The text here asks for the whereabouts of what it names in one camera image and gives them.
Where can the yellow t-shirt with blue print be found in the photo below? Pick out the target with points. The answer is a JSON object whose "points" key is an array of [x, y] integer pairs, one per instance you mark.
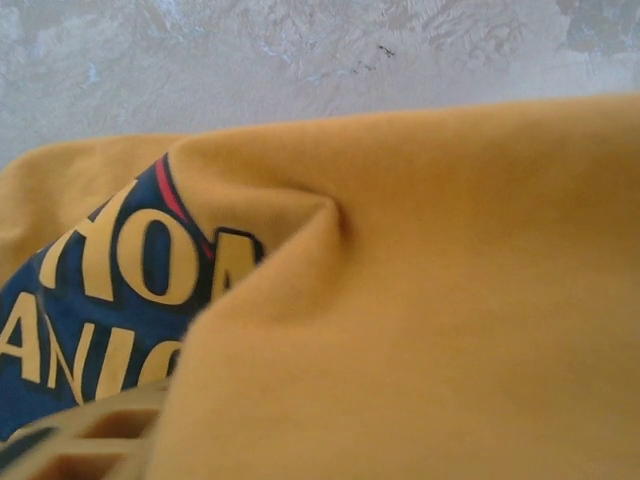
{"points": [[400, 250]]}

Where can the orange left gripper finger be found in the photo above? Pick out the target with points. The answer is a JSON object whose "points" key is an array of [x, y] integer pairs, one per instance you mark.
{"points": [[75, 440]]}

